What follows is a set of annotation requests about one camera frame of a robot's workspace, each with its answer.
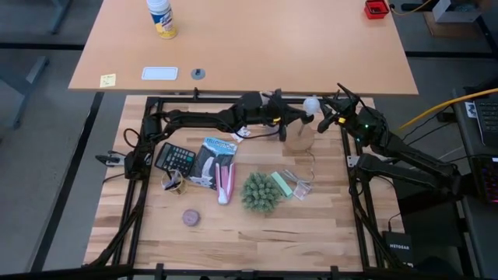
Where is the small printed card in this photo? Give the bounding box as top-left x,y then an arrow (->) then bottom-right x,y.
230,126 -> 252,144

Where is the pink and white stapler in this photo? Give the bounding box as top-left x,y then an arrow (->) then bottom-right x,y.
215,162 -> 237,206

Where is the Yellowstone brochure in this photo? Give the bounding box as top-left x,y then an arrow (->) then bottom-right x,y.
188,136 -> 238,191

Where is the beige desk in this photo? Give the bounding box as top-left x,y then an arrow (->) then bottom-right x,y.
68,0 -> 419,96

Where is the green eraser block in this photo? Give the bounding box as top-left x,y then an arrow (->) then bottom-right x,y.
271,170 -> 293,198

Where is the red plastic box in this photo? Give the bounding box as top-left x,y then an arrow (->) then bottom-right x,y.
364,0 -> 390,20

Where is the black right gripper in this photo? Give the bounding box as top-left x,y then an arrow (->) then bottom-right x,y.
317,82 -> 365,134

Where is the green succulent in grey pot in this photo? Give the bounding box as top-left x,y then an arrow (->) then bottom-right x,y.
240,172 -> 282,214

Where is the black Netgear router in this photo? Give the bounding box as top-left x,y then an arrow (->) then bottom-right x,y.
381,230 -> 414,268

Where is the purple patterned jar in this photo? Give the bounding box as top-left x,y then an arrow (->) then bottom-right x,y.
181,208 -> 202,228

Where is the clear plastic piece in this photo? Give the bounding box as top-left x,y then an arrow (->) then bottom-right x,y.
280,169 -> 314,201

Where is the disinfectant wipes canister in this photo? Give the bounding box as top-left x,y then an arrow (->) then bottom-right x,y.
146,0 -> 179,40

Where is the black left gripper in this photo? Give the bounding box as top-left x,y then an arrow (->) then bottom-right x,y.
264,89 -> 314,142

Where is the yellow sticky note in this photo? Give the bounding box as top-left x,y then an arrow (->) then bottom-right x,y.
99,73 -> 117,89

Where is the black metal frame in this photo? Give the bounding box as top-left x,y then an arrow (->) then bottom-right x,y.
83,88 -> 394,280

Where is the white box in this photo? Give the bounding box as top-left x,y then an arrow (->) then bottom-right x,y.
431,0 -> 483,23

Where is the white lightbulb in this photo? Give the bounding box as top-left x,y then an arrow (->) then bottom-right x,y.
303,97 -> 321,117

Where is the black cable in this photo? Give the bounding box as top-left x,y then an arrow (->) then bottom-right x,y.
400,122 -> 444,143

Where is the backlit black keyboard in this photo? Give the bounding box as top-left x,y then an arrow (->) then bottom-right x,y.
471,155 -> 498,205

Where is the grey table leg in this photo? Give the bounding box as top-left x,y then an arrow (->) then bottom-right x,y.
0,55 -> 51,130
48,0 -> 75,36

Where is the white rectangular card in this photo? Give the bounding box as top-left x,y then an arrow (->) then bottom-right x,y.
140,66 -> 179,82

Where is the black calculator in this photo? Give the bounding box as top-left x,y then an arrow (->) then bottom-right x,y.
154,142 -> 197,178

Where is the yellow cable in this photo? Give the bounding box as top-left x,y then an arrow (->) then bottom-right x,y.
390,0 -> 433,17
396,88 -> 498,133

